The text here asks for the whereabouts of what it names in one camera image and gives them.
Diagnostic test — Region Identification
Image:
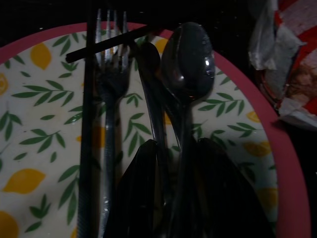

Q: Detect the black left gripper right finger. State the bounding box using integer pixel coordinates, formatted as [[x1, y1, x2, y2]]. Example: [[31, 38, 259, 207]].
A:
[[195, 137, 276, 238]]

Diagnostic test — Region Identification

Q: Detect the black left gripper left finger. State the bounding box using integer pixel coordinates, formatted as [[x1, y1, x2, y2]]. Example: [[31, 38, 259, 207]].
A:
[[115, 139, 159, 238]]

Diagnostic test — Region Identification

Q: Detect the black chopstick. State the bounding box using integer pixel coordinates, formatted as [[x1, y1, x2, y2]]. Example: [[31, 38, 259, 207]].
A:
[[66, 24, 164, 63], [77, 6, 100, 238]]

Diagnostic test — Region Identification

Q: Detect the silver metal fork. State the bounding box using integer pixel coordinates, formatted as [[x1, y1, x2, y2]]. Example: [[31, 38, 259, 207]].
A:
[[95, 8, 132, 238]]

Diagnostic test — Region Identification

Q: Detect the small silver metal spoon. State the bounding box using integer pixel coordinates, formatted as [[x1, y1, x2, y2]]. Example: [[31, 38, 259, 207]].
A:
[[136, 42, 174, 199]]

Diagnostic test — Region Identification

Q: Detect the pink rimmed lemon print plate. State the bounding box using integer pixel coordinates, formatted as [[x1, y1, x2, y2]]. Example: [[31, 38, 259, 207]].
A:
[[0, 21, 312, 238]]

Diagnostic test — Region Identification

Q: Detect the large silver metal spoon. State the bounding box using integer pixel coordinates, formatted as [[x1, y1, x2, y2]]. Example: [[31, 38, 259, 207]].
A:
[[160, 21, 216, 229]]

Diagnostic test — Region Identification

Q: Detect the white crumpled stained paper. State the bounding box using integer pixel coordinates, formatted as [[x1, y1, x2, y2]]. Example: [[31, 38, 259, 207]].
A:
[[249, 0, 317, 124]]

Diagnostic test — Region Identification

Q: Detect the red white striped bowl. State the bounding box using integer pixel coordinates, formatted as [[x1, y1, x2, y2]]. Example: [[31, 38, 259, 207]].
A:
[[249, 0, 317, 129]]

